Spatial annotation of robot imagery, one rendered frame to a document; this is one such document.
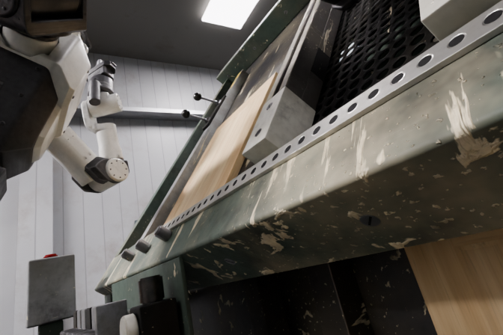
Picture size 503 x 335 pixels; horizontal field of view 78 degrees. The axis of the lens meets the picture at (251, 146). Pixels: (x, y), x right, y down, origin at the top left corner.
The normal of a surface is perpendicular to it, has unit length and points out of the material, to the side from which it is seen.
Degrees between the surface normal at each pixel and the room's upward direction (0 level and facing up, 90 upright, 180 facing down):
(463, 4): 143
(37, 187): 90
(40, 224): 90
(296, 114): 90
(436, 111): 53
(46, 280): 90
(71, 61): 101
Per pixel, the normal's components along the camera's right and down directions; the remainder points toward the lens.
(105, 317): 0.55, -0.41
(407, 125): -0.78, -0.57
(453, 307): -0.80, -0.03
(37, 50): 0.56, 0.74
